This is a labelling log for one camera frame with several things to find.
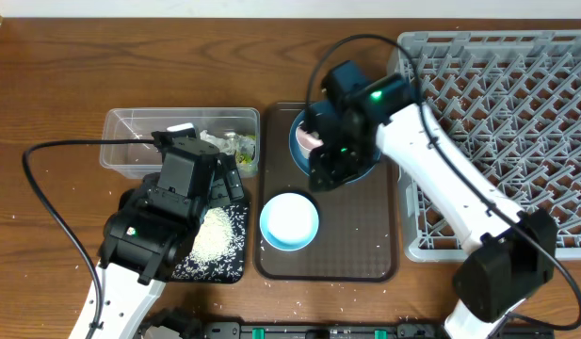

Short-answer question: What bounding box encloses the white napkin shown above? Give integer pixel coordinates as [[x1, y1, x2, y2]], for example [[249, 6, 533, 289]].
[[200, 130, 236, 155]]

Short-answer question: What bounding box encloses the pink cup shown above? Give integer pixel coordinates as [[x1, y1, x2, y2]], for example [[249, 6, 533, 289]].
[[295, 121, 323, 159]]

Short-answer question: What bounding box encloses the green white wrapper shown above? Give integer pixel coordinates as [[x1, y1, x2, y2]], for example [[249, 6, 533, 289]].
[[233, 135, 256, 165]]

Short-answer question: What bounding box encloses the dark blue plate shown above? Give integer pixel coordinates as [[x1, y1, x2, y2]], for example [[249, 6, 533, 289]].
[[288, 100, 381, 184]]

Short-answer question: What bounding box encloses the white rice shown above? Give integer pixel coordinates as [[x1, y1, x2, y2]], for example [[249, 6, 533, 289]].
[[189, 208, 234, 265]]

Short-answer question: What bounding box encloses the light blue bowl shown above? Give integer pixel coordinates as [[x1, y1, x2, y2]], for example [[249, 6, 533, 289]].
[[259, 192, 319, 251]]

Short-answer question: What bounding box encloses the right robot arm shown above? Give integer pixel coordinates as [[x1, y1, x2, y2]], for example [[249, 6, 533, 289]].
[[304, 65, 559, 338]]

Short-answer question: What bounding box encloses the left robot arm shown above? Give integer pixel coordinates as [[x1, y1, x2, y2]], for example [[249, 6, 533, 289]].
[[71, 128, 244, 338]]

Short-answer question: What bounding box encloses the grey plastic dishwasher rack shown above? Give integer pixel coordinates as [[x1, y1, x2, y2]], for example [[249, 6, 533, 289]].
[[388, 30, 581, 261]]

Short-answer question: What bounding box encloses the clear plastic bin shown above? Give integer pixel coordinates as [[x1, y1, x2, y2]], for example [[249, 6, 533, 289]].
[[100, 107, 260, 179]]

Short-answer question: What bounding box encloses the black plastic tray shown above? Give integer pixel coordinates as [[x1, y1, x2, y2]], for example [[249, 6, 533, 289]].
[[118, 187, 250, 285]]

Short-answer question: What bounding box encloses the brown serving tray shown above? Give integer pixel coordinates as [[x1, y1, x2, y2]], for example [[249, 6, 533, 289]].
[[254, 103, 400, 283]]

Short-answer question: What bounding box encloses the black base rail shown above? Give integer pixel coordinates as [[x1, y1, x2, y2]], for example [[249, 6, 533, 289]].
[[138, 308, 556, 339]]

